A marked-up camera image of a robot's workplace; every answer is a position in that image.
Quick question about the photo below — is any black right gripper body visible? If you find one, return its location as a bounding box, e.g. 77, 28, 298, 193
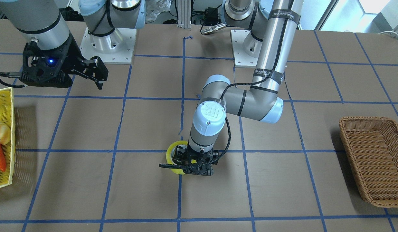
18, 34, 86, 88

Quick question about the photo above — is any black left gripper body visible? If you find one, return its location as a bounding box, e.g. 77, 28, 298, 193
172, 146, 219, 176

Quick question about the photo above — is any yellow tape roll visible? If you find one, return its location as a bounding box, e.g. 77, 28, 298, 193
166, 140, 188, 175

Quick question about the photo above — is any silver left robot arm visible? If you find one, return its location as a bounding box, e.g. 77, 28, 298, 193
159, 0, 303, 176

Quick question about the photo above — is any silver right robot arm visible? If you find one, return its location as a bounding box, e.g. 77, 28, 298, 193
0, 0, 146, 90

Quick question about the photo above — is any yellow plastic basket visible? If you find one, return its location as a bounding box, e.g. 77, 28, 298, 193
0, 88, 15, 188

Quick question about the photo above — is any toy croissant bread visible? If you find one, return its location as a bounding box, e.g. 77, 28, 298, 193
0, 122, 12, 145

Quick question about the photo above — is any white crumpled plastic bag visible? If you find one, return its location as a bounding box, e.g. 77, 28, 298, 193
146, 0, 172, 23

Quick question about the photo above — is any silver metal connector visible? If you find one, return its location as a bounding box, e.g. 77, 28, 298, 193
200, 23, 226, 35

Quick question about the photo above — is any black power adapter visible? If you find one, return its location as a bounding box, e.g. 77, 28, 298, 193
203, 7, 219, 25

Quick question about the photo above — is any brown wicker basket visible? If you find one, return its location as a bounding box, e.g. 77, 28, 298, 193
339, 116, 398, 208

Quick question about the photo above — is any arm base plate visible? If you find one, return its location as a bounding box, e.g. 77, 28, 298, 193
79, 28, 138, 64
230, 30, 288, 68

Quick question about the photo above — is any aluminium frame post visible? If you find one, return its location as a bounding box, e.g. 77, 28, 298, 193
175, 0, 192, 30

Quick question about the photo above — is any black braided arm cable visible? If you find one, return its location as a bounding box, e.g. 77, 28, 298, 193
159, 0, 294, 169

